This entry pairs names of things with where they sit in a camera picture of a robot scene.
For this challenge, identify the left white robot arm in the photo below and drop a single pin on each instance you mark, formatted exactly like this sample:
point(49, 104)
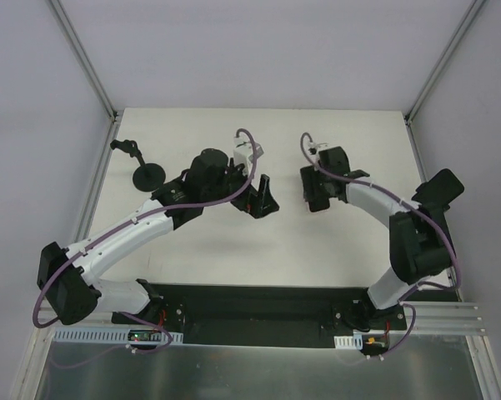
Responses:
point(70, 278)

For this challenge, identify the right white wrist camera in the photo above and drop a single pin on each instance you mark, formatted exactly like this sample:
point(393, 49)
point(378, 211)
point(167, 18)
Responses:
point(314, 149)

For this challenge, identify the pink case smartphone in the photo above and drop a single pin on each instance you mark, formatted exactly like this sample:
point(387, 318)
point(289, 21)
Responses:
point(318, 204)

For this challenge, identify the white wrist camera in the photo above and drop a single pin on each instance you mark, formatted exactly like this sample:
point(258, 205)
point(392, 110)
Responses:
point(243, 153)
point(314, 149)

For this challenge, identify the right aluminium frame post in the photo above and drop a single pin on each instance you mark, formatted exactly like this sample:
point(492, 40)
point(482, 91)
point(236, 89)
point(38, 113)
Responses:
point(459, 34)

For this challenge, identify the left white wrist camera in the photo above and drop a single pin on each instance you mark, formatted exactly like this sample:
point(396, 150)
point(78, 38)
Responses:
point(243, 153)

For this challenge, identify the aluminium frame post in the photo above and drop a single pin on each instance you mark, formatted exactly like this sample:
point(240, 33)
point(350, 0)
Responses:
point(70, 33)
point(459, 34)

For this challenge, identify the left aluminium frame post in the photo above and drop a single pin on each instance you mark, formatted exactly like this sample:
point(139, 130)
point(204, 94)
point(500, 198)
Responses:
point(70, 33)

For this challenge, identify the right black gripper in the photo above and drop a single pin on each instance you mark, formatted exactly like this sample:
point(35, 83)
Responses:
point(317, 188)

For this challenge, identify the black case smartphone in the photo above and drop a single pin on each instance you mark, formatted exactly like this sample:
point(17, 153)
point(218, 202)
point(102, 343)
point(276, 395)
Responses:
point(440, 190)

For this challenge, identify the black gooseneck phone stand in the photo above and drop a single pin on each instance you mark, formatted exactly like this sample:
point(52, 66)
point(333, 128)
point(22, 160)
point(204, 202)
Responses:
point(149, 176)

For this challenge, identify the right white cable duct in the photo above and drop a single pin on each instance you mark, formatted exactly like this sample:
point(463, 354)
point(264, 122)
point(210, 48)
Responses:
point(349, 342)

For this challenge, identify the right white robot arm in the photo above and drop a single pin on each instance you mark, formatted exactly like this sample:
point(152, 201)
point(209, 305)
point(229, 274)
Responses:
point(420, 245)

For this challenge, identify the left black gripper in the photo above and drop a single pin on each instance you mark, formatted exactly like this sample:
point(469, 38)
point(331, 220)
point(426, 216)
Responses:
point(250, 198)

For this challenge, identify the left white cable duct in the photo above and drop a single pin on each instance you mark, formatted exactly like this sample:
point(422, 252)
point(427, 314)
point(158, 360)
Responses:
point(112, 335)

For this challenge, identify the white cable duct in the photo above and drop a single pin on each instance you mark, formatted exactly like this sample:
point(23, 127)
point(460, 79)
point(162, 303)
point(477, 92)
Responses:
point(349, 342)
point(112, 335)

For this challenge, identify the aluminium rail bar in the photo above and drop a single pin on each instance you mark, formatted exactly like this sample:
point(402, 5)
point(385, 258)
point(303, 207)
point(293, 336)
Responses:
point(448, 319)

